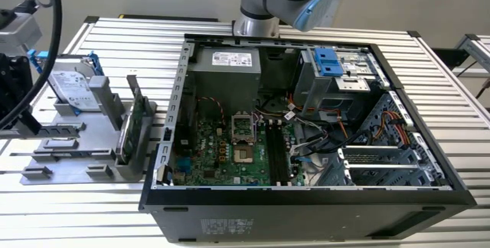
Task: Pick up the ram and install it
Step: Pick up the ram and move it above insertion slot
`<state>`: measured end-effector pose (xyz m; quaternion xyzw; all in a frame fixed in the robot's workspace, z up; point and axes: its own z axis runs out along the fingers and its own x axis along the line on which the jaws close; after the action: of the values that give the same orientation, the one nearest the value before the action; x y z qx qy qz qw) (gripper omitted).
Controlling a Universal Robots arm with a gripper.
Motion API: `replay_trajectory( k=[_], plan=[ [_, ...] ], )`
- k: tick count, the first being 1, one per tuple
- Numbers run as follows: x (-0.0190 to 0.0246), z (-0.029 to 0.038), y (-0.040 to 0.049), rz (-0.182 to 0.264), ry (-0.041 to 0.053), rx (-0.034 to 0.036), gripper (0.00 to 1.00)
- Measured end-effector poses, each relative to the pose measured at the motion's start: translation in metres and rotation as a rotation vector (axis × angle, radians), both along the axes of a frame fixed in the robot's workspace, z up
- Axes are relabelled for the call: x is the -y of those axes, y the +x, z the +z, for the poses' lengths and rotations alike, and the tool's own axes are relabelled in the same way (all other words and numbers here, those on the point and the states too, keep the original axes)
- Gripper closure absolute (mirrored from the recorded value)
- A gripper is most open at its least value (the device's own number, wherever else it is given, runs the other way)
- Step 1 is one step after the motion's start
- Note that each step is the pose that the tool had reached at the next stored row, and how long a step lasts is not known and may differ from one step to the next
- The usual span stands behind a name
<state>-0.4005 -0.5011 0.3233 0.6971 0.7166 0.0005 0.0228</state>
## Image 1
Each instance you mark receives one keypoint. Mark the blue VGA port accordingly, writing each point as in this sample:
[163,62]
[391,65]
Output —
[184,164]

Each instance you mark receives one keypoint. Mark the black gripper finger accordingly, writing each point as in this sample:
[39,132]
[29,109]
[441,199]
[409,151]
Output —
[29,121]

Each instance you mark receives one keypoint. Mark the CPU socket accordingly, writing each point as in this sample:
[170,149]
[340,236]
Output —
[243,154]

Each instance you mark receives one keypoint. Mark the RAM slot with white clips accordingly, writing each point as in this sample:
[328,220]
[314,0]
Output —
[284,153]
[275,153]

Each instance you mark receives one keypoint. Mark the RAM stick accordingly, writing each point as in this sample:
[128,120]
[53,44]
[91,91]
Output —
[72,154]
[57,131]

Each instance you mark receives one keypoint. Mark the grey power supply unit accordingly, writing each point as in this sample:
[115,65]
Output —
[226,87]

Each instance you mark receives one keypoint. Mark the green graphics card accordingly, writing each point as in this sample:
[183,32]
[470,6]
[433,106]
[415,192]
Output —
[132,133]

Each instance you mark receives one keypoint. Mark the grey parts rack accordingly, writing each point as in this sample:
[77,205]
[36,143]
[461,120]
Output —
[95,144]

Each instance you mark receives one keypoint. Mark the blue plastic drive latch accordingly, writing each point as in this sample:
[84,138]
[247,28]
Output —
[324,61]

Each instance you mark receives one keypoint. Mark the metal optical drive cage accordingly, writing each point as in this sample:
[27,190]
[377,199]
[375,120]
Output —
[318,93]

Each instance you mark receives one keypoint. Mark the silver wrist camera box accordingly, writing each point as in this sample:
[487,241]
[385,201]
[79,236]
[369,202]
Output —
[19,35]

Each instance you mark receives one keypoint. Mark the black open PC case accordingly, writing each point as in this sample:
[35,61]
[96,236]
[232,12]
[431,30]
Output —
[267,219]

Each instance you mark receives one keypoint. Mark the green motherboard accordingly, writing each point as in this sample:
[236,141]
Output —
[214,167]

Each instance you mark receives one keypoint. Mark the metal disk bay cage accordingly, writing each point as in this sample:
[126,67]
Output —
[382,170]

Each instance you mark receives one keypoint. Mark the aluminium slat side table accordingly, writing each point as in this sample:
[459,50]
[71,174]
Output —
[474,47]

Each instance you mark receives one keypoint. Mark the hard disk in blue carrier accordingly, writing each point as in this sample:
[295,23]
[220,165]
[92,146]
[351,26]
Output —
[72,84]

